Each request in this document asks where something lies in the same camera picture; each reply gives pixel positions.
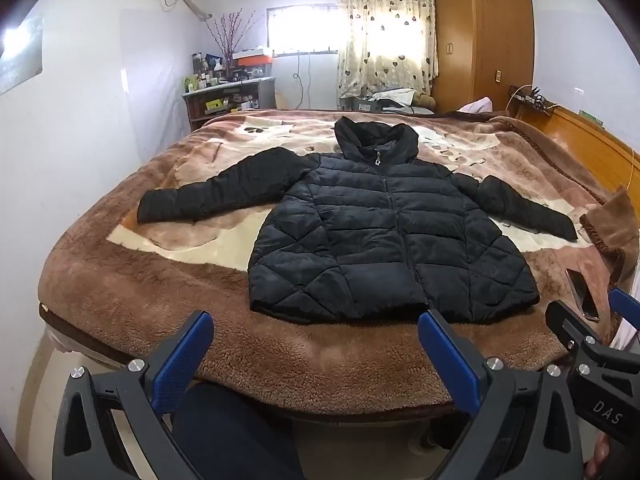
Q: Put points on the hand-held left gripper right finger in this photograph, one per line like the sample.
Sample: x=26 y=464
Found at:
x=450 y=360

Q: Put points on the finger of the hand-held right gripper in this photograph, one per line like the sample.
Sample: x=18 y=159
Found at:
x=567 y=322
x=625 y=305

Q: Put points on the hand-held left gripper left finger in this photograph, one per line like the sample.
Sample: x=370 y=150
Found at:
x=182 y=360

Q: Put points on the black puffer jacket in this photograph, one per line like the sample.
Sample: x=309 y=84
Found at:
x=380 y=240

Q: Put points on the person's right hand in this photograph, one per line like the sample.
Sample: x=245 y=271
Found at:
x=597 y=460

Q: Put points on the white sheet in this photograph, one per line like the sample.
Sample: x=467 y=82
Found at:
x=627 y=330

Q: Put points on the black smartphone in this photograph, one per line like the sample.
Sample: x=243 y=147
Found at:
x=582 y=295

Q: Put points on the brown printed plush blanket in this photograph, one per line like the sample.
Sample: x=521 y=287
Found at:
x=150 y=285

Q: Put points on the brown plush cloth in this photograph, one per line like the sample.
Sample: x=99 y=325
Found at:
x=607 y=225

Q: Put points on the person's leg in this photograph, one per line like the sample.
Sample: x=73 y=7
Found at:
x=235 y=435

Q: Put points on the green packet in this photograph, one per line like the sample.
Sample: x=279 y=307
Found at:
x=592 y=116

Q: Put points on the power strip with plugs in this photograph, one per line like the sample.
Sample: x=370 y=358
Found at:
x=530 y=96

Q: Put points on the pink pillow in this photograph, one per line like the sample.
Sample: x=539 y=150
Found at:
x=477 y=106

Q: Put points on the cluttered shelf unit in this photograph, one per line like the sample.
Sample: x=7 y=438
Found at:
x=225 y=100

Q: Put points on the white folded cloth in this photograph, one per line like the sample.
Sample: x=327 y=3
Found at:
x=395 y=96

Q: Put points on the wooden wardrobe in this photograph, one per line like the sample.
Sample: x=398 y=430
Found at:
x=480 y=35

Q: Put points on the heart patterned curtain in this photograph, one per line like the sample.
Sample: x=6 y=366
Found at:
x=385 y=60

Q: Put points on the orange box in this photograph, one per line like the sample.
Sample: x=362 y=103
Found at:
x=252 y=60

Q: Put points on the window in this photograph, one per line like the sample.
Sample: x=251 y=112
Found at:
x=300 y=30

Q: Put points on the wall poster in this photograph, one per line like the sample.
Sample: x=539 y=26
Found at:
x=20 y=55

